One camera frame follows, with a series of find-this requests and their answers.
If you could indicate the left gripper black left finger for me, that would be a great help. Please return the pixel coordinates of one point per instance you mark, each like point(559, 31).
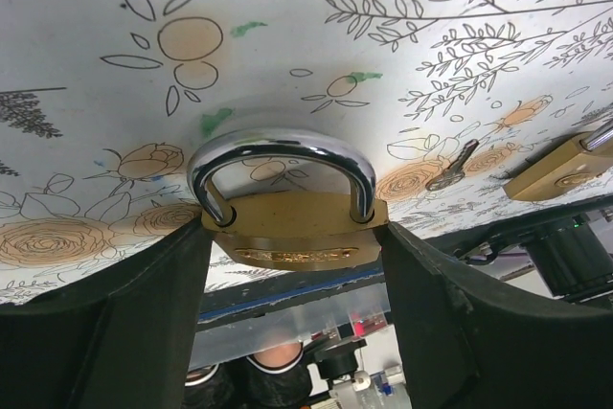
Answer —
point(120, 338)

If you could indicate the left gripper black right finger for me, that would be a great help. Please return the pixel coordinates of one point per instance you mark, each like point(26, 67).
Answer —
point(467, 340)

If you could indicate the small brass padlock shackle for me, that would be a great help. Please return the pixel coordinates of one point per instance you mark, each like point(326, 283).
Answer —
point(293, 230)

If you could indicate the long shackle brass padlock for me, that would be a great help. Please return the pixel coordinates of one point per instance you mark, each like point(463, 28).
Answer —
point(575, 162)

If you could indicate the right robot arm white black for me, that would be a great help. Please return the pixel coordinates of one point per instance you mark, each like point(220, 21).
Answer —
point(563, 248)

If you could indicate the small silver key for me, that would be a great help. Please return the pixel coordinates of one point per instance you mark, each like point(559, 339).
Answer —
point(454, 173)

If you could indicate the floral patterned table mat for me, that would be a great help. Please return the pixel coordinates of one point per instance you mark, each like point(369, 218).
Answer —
point(103, 102)

